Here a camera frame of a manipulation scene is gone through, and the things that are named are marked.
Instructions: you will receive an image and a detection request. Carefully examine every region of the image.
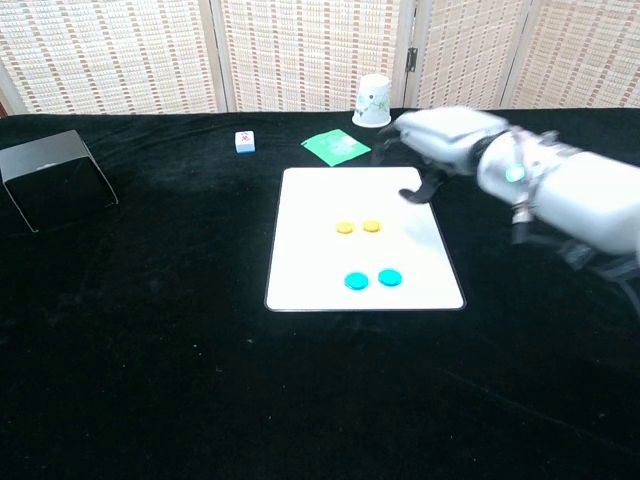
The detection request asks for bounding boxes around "black glossy box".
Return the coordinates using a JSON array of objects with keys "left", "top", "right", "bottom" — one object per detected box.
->
[{"left": 0, "top": 129, "right": 120, "bottom": 234}]

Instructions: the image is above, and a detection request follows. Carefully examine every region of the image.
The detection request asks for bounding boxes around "white rectangular board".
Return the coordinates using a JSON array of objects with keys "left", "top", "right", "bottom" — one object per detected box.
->
[{"left": 263, "top": 166, "right": 467, "bottom": 313}]

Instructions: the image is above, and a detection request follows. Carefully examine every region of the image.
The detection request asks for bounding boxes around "woven bamboo folding screen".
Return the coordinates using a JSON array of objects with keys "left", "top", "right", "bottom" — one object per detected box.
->
[{"left": 0, "top": 0, "right": 640, "bottom": 117}]

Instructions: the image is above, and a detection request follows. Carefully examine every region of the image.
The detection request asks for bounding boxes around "white upturned paper cup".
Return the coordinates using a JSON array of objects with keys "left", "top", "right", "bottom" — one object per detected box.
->
[{"left": 351, "top": 73, "right": 392, "bottom": 129}]

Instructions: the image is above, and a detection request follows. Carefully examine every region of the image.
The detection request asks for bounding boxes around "grey wrist cable with connector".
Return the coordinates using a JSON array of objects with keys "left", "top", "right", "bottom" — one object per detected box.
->
[{"left": 509, "top": 127, "right": 549, "bottom": 246}]

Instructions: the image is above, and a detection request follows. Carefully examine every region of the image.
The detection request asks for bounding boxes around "black velvet tablecloth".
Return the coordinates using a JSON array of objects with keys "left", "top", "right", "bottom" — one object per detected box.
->
[{"left": 0, "top": 107, "right": 640, "bottom": 480}]

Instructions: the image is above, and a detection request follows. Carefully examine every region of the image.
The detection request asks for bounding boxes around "green foil packet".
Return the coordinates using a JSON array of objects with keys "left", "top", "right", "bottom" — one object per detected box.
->
[{"left": 300, "top": 128, "right": 374, "bottom": 167}]

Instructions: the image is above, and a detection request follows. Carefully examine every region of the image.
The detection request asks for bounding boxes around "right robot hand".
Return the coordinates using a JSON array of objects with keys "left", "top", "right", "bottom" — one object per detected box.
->
[{"left": 370, "top": 106, "right": 507, "bottom": 206}]

